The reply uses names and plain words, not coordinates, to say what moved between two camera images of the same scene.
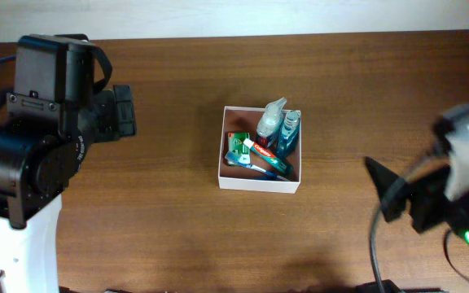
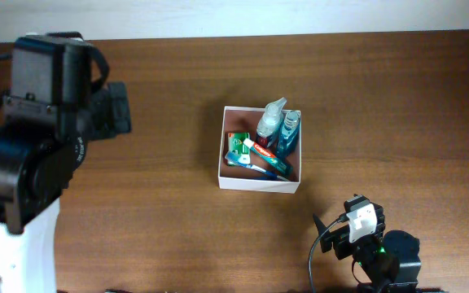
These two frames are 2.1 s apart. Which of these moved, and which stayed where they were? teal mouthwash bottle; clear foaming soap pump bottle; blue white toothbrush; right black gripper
Moved: right black gripper
Stayed: clear foaming soap pump bottle; teal mouthwash bottle; blue white toothbrush
